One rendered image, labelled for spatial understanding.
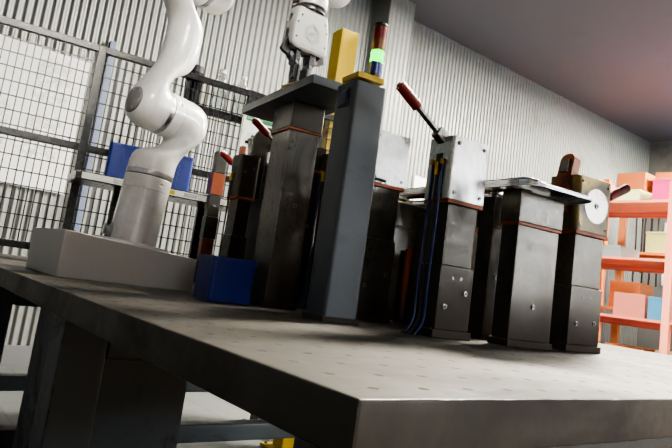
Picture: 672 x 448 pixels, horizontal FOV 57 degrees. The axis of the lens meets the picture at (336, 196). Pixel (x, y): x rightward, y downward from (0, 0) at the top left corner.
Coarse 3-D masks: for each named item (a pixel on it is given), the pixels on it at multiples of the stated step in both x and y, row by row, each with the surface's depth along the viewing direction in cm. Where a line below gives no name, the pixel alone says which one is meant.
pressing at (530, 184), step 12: (492, 180) 116; (504, 180) 114; (516, 180) 111; (528, 180) 110; (408, 192) 138; (420, 192) 135; (540, 192) 120; (552, 192) 119; (564, 192) 112; (576, 192) 114; (420, 204) 158; (564, 204) 124
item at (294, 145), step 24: (288, 120) 133; (312, 120) 135; (288, 144) 132; (312, 144) 135; (288, 168) 132; (312, 168) 135; (264, 192) 138; (288, 192) 131; (264, 216) 135; (288, 216) 131; (264, 240) 133; (288, 240) 131; (264, 264) 131; (288, 264) 131; (264, 288) 128; (288, 288) 130
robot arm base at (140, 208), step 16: (128, 176) 156; (144, 176) 155; (128, 192) 154; (144, 192) 154; (160, 192) 157; (128, 208) 153; (144, 208) 154; (160, 208) 157; (112, 224) 154; (128, 224) 152; (144, 224) 154; (160, 224) 159; (128, 240) 152; (144, 240) 154
